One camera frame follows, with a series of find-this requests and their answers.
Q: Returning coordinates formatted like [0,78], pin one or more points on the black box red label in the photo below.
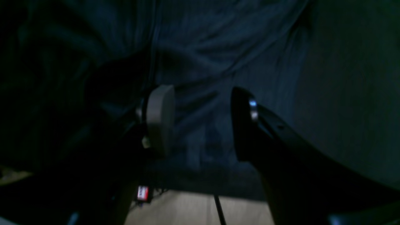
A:
[144,194]

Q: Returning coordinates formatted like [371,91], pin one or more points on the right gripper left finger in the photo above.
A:
[96,187]

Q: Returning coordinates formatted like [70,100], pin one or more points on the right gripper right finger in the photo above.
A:
[303,186]

